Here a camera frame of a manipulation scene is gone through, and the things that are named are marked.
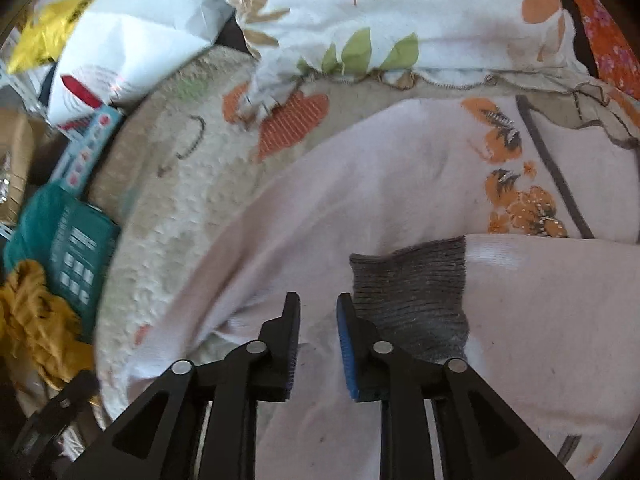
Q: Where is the pink sweater with grey cuffs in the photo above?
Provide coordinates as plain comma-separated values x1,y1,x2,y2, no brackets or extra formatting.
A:
125,96,639,479

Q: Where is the mustard striped garment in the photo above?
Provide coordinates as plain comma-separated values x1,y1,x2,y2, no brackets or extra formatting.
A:
1,260,94,390

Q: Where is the teal printed package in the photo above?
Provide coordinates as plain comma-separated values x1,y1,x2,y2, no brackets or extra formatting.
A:
3,184,120,342

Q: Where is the light blue patterned box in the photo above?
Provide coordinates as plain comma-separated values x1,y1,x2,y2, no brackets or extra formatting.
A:
49,105,125,197

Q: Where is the quilted heart-pattern bedspread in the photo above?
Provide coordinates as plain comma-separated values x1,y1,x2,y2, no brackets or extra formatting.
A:
90,48,639,416

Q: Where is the brown cardboard box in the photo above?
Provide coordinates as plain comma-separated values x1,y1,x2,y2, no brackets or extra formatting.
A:
1,108,39,226

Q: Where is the red floral cushion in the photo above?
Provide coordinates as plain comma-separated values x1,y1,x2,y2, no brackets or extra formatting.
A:
562,0,639,100

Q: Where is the yellow plastic bag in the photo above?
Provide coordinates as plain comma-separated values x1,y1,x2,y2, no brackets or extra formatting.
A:
6,0,96,74

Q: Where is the white floral pillow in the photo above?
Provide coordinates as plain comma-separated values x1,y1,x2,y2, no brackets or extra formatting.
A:
226,0,580,91

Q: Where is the white plastic bag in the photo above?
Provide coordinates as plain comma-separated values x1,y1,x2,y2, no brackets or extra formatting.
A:
47,0,233,126

